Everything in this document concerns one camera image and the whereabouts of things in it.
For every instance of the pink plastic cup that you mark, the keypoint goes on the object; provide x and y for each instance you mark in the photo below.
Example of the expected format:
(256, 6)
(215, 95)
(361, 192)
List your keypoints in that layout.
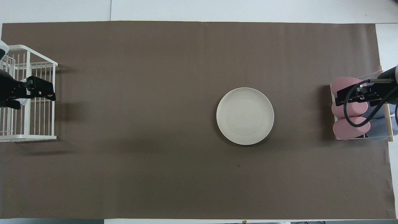
(348, 132)
(342, 84)
(337, 110)

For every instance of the blue plastic cup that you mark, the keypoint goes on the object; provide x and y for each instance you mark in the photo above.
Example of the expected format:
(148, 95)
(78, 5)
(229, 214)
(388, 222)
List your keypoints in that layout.
(393, 113)
(377, 130)

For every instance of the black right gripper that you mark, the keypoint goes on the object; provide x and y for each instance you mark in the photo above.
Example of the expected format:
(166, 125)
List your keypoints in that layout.
(390, 77)

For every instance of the brown table mat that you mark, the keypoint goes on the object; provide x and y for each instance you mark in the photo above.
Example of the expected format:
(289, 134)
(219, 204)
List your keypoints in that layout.
(155, 93)

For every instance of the silver mesh sponge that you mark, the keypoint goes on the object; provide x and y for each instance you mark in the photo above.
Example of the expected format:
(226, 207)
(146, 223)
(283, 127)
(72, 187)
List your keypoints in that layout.
(22, 102)

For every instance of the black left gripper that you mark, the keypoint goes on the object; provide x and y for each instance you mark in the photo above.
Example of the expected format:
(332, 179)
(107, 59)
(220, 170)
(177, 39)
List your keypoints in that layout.
(9, 87)

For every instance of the cup rack with wooden rod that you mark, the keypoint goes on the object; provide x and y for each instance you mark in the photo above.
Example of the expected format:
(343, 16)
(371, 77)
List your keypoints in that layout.
(389, 130)

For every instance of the cream round plate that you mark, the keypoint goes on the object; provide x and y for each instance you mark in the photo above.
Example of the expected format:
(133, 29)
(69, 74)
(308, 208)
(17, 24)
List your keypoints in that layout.
(245, 116)

